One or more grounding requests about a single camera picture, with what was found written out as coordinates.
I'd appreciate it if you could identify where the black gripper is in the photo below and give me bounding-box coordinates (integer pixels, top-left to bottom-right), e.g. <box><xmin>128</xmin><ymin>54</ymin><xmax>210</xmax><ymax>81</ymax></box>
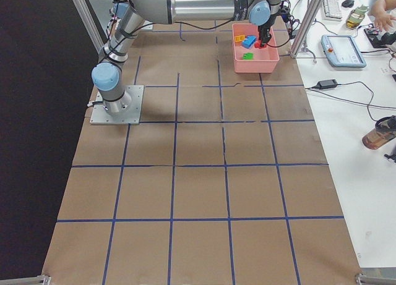
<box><xmin>258</xmin><ymin>17</ymin><xmax>276</xmax><ymax>44</ymax></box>

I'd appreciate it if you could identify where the red toy block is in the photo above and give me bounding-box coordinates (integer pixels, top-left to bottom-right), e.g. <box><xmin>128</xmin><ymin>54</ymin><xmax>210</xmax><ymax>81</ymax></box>
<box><xmin>254</xmin><ymin>40</ymin><xmax>267</xmax><ymax>49</ymax></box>

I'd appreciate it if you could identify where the blue toy block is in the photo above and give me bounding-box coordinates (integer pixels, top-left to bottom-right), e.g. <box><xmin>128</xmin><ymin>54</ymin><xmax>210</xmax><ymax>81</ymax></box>
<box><xmin>241</xmin><ymin>35</ymin><xmax>257</xmax><ymax>49</ymax></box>

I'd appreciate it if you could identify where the green toy block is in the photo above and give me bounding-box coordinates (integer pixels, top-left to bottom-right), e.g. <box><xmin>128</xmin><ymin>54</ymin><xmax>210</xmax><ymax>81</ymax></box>
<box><xmin>243</xmin><ymin>53</ymin><xmax>254</xmax><ymax>60</ymax></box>

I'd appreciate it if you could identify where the yellow toy block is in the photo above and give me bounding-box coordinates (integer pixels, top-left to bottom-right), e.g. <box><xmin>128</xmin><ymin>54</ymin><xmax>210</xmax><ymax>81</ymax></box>
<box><xmin>234</xmin><ymin>35</ymin><xmax>246</xmax><ymax>43</ymax></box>

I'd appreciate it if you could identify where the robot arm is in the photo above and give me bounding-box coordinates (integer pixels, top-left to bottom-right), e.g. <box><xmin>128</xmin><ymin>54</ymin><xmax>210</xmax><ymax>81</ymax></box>
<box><xmin>92</xmin><ymin>0</ymin><xmax>290</xmax><ymax>116</ymax></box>
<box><xmin>111</xmin><ymin>0</ymin><xmax>129</xmax><ymax>22</ymax></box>

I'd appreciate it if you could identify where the pink plastic box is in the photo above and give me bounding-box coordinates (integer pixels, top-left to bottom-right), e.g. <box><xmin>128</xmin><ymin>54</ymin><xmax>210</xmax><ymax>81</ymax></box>
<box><xmin>232</xmin><ymin>23</ymin><xmax>280</xmax><ymax>74</ymax></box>

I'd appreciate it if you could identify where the person hand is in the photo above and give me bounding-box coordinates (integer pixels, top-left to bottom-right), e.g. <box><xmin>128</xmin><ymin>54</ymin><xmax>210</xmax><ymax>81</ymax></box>
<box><xmin>371</xmin><ymin>0</ymin><xmax>395</xmax><ymax>31</ymax></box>

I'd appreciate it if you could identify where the white keyboard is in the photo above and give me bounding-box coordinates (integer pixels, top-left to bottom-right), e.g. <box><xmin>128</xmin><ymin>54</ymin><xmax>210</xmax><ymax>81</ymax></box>
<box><xmin>322</xmin><ymin>0</ymin><xmax>343</xmax><ymax>22</ymax></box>

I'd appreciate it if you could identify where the robot teach pendant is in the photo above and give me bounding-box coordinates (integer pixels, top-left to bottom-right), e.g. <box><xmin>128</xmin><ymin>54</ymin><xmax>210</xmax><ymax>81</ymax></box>
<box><xmin>321</xmin><ymin>35</ymin><xmax>366</xmax><ymax>69</ymax></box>

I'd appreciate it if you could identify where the black power adapter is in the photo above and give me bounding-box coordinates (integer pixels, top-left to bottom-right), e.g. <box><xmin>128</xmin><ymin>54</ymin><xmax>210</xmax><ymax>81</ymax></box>
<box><xmin>317</xmin><ymin>79</ymin><xmax>338</xmax><ymax>90</ymax></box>

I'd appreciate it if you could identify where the black computer mouse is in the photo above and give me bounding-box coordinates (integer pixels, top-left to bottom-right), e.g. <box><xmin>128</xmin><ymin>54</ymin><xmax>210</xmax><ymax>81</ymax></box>
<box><xmin>341</xmin><ymin>0</ymin><xmax>355</xmax><ymax>8</ymax></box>

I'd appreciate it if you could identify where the brown water bottle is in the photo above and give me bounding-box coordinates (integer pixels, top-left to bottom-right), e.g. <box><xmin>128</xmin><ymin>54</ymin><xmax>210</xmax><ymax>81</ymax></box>
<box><xmin>362</xmin><ymin>116</ymin><xmax>395</xmax><ymax>150</ymax></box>

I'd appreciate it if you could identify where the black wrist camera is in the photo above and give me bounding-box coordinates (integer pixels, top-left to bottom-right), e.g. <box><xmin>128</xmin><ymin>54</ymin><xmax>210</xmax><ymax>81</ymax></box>
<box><xmin>278</xmin><ymin>6</ymin><xmax>291</xmax><ymax>23</ymax></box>

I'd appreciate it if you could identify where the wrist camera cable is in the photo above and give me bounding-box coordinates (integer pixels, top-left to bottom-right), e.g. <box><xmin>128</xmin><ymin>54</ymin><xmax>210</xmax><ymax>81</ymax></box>
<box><xmin>265</xmin><ymin>15</ymin><xmax>295</xmax><ymax>48</ymax></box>

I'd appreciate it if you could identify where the aluminium frame post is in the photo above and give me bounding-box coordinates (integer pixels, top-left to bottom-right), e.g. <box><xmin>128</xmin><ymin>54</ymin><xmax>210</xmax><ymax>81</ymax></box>
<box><xmin>290</xmin><ymin>0</ymin><xmax>322</xmax><ymax>63</ymax></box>

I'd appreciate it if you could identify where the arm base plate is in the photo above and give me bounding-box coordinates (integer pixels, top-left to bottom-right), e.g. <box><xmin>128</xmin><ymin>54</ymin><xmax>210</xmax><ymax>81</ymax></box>
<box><xmin>90</xmin><ymin>85</ymin><xmax>144</xmax><ymax>125</ymax></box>

